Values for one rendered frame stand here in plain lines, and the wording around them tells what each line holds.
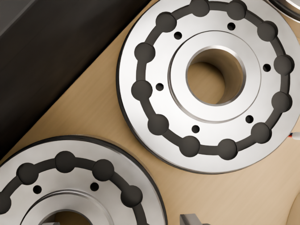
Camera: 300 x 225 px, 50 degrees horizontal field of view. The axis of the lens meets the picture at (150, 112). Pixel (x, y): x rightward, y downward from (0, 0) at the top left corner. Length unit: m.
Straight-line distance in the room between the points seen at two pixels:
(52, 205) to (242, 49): 0.12
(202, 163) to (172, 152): 0.02
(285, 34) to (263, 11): 0.02
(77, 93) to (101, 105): 0.02
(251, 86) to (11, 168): 0.13
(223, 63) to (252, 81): 0.03
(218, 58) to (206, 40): 0.02
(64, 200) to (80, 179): 0.01
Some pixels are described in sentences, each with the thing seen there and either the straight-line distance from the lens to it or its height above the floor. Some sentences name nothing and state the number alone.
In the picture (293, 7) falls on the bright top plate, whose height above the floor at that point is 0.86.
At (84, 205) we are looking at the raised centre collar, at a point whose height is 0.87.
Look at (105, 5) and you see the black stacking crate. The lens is 0.16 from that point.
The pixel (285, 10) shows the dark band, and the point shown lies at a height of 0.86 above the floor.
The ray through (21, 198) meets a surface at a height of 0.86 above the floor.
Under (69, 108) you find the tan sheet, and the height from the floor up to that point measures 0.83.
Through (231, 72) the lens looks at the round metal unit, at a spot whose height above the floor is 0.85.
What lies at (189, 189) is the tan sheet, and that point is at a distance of 0.21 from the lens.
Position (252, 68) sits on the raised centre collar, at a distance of 0.17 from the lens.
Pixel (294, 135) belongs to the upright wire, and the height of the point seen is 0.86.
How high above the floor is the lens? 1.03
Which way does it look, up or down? 87 degrees down
